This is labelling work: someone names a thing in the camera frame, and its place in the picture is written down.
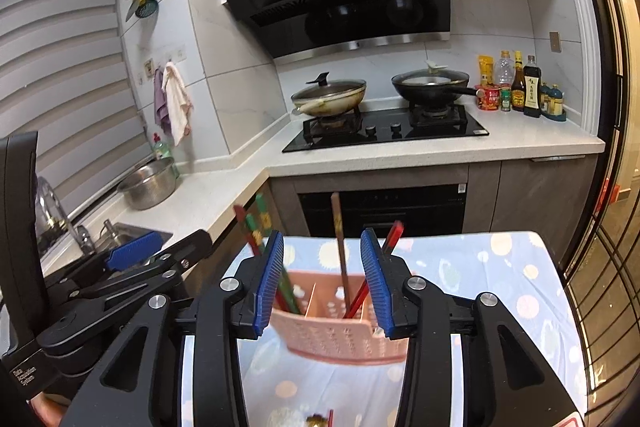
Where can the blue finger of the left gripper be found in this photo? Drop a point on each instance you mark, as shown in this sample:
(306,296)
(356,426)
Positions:
(132,253)

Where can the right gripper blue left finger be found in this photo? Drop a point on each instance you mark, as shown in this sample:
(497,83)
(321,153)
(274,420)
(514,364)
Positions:
(266,281)

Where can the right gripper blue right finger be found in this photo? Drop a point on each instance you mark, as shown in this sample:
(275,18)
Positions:
(381,296)

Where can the brown chopstick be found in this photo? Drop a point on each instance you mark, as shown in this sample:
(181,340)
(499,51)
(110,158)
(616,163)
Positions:
(339,232)

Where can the gold flower spoon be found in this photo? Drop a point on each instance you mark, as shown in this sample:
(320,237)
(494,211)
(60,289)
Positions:
(316,420)

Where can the chrome kitchen faucet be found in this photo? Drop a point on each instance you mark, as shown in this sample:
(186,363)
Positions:
(52,222)

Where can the person's left hand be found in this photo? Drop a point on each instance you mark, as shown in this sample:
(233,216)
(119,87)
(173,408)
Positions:
(48,411)

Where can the stainless steel sink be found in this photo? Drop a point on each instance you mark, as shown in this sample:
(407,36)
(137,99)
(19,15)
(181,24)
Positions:
(113,235)

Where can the pink perforated utensil holder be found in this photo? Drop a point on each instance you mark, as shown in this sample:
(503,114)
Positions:
(322,333)

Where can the steel colander bowl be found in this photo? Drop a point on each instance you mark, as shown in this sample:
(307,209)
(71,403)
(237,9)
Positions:
(149,185)

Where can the built-in black oven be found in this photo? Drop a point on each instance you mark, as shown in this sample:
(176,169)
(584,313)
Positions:
(424,210)

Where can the green dish soap bottle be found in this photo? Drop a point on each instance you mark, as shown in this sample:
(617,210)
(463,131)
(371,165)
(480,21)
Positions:
(163,151)

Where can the blue planet-print tablecloth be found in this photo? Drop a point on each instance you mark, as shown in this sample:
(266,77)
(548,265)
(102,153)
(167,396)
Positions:
(506,379)

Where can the purple hanging cloth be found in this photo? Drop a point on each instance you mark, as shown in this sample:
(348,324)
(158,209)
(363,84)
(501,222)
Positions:
(161,116)

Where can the black gas stove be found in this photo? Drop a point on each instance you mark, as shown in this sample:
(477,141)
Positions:
(384,126)

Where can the white hanging towel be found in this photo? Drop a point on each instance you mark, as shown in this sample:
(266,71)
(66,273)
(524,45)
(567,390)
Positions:
(178,103)

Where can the beige wok with lid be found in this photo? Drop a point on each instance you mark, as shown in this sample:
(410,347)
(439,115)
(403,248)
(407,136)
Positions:
(327,98)

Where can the white window blinds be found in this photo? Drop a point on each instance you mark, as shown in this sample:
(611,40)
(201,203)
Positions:
(64,76)

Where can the black wok with lid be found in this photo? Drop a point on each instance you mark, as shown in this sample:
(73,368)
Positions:
(433,86)

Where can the red instant noodle cup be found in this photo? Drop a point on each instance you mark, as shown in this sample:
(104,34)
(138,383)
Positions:
(488,97)

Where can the small green-cap jar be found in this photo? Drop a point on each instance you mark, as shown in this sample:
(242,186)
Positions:
(505,98)

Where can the black-framed glass door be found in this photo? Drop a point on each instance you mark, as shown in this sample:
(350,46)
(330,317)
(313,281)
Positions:
(600,272)

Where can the yellow seasoning packet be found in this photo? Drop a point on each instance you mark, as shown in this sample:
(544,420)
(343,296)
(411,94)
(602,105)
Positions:
(486,65)

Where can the brown sauce bottle yellow cap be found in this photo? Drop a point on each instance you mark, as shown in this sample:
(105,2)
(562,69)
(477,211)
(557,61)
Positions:
(518,85)

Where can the seasoning jars on tray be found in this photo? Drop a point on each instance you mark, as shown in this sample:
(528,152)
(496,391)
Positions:
(552,102)

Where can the clear plastic bottle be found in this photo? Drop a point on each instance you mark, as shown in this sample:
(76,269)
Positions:
(504,69)

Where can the dark soy sauce bottle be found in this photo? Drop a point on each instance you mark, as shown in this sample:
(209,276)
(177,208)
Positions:
(532,77)

